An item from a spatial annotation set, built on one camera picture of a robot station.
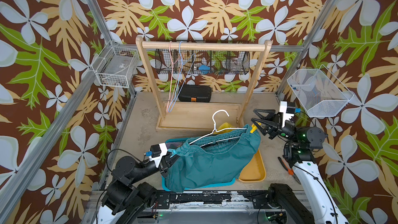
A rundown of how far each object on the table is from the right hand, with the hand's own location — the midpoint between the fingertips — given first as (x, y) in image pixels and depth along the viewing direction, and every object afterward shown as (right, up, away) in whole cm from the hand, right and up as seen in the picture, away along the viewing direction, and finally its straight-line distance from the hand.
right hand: (253, 118), depth 59 cm
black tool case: (-24, +15, +59) cm, 65 cm away
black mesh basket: (-18, +35, +42) cm, 57 cm away
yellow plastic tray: (+10, -31, +24) cm, 40 cm away
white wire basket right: (+45, +12, +22) cm, 51 cm away
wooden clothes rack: (-20, -2, +48) cm, 52 cm away
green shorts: (-15, -19, +9) cm, 26 cm away
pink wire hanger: (-38, +23, +52) cm, 69 cm away
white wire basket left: (-68, +28, +26) cm, 78 cm away
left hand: (-27, -12, -2) cm, 30 cm away
